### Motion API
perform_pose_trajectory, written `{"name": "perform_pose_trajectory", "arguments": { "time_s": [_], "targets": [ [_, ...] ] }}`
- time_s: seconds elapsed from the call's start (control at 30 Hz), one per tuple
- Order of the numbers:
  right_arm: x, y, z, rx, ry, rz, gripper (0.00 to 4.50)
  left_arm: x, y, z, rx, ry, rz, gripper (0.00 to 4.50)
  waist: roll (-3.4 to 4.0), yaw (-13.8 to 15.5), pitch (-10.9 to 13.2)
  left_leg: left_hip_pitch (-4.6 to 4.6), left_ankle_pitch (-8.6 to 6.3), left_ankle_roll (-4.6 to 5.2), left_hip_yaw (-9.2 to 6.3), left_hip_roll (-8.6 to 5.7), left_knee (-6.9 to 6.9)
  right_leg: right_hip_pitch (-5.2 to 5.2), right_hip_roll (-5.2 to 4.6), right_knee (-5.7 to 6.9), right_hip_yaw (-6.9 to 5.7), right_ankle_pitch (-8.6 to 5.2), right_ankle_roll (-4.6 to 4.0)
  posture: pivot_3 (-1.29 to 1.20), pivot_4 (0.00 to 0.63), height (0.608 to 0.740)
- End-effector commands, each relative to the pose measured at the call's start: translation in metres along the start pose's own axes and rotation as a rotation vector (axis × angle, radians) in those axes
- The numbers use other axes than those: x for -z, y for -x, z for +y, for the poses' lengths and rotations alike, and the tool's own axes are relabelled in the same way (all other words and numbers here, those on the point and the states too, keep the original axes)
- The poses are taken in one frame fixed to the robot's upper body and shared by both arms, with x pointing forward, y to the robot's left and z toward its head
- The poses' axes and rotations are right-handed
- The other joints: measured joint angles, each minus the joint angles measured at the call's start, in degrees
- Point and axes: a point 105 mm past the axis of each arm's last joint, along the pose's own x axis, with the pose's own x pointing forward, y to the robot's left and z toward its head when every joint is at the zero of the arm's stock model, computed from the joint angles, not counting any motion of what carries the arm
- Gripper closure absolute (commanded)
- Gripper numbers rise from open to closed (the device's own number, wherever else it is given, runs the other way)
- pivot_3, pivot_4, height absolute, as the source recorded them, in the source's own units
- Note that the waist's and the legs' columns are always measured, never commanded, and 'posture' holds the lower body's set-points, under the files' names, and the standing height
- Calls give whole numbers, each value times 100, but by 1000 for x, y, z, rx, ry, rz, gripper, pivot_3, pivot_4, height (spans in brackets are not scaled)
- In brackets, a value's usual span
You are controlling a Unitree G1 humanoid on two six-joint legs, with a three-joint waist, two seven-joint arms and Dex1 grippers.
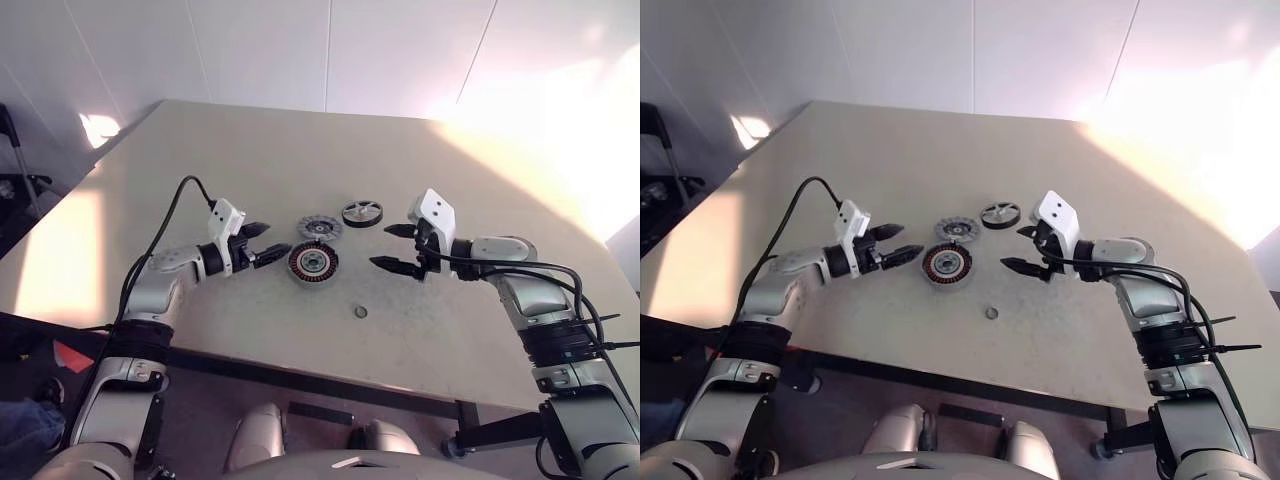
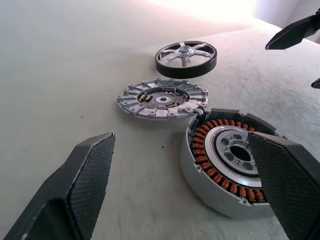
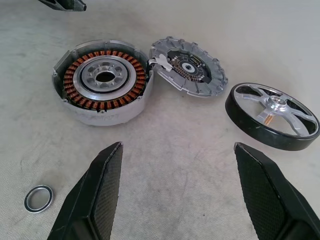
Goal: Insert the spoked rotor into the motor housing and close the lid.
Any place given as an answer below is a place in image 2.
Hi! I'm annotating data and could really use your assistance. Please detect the silver stator housing copper coils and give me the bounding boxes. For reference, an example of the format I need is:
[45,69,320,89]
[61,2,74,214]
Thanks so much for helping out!
[179,107,288,218]

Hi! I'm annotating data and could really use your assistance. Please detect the grey round object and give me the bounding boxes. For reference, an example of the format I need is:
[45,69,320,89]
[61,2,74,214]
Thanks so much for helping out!
[116,77,210,123]

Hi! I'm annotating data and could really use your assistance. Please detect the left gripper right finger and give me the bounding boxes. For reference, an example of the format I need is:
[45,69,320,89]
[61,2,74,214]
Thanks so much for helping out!
[248,131,320,240]

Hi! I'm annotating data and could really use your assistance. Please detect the black rimmed silver spoked rotor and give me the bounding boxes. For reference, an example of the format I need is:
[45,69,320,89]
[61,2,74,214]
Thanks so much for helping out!
[154,40,218,80]

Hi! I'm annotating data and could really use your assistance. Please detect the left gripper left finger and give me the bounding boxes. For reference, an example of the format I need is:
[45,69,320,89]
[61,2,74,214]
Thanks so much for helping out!
[0,132,117,240]

